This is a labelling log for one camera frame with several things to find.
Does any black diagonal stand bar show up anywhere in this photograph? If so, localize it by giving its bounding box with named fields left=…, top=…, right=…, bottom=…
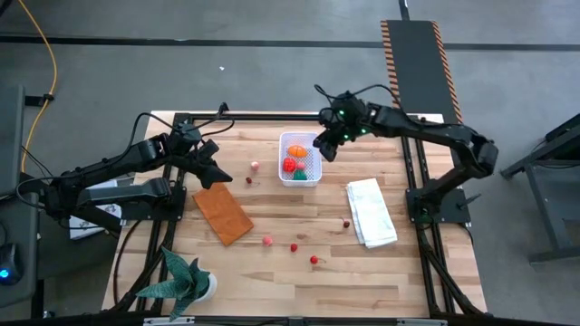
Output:
left=17, top=171, right=123, bottom=235

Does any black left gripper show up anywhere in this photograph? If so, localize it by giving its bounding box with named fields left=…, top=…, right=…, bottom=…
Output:
left=174, top=130, right=234, bottom=190

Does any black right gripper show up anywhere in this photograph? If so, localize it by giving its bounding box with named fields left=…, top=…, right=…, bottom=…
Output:
left=312, top=94, right=377, bottom=163

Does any black side table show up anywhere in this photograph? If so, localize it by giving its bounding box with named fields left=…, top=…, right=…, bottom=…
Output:
left=499, top=112, right=580, bottom=264

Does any black hanging cable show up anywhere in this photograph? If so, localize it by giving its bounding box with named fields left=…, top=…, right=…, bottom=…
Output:
left=111, top=219, right=144, bottom=305

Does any black striped-edge floor mat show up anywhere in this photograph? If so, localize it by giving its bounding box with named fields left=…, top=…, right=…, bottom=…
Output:
left=380, top=19, right=476, bottom=137

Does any white folded towel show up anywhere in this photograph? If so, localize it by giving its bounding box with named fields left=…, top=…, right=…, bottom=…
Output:
left=345, top=177, right=399, bottom=249

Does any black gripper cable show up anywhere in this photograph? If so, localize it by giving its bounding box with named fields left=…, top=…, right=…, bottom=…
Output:
left=130, top=102, right=236, bottom=149
left=314, top=83, right=402, bottom=110

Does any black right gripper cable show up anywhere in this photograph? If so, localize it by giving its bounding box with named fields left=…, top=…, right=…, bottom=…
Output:
left=314, top=83, right=402, bottom=110

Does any black floor cable bracket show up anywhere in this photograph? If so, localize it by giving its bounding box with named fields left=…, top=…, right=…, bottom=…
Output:
left=24, top=92, right=55, bottom=108

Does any grey side desk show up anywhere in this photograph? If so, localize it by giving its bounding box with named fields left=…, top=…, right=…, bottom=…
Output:
left=0, top=192, right=42, bottom=309

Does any grey monitor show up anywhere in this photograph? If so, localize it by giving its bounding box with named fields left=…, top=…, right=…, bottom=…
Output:
left=0, top=84, right=26, bottom=197

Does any yellow cable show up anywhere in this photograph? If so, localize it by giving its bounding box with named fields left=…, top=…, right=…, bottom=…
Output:
left=17, top=0, right=59, bottom=173

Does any white perforated plastic basket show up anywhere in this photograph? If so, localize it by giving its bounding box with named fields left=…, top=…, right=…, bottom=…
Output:
left=278, top=131, right=324, bottom=188

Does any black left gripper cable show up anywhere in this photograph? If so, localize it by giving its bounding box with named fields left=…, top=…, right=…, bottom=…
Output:
left=130, top=102, right=236, bottom=149

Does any orange folded cloth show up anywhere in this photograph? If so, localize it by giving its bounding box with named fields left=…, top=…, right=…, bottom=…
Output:
left=192, top=182, right=255, bottom=247

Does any black computer mouse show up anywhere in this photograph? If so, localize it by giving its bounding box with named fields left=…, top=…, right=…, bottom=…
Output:
left=0, top=242, right=24, bottom=286

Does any green plant in white pot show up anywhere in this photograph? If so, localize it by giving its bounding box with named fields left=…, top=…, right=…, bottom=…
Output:
left=135, top=246, right=218, bottom=322

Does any white printed booklet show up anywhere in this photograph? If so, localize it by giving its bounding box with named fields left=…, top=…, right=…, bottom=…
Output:
left=67, top=178, right=123, bottom=240

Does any black aluminium extrusion frame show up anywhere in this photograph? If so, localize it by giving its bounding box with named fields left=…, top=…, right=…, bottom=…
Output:
left=108, top=110, right=486, bottom=318

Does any silver metal bracket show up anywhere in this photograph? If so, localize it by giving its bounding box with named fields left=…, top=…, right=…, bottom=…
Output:
left=142, top=316, right=196, bottom=326
left=396, top=318, right=450, bottom=326

